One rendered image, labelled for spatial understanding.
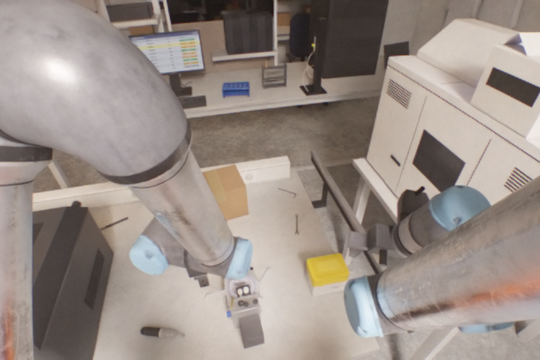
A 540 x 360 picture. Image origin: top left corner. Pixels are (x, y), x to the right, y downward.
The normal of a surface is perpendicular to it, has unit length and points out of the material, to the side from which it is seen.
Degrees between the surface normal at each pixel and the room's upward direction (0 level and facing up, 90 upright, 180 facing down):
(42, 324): 58
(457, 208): 25
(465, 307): 103
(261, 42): 90
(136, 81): 66
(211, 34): 90
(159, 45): 86
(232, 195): 90
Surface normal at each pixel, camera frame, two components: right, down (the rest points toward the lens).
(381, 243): 0.04, -0.44
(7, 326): 0.93, 0.14
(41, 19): 0.40, -0.36
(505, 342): -0.02, -0.77
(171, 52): 0.22, 0.56
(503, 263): -0.98, 0.17
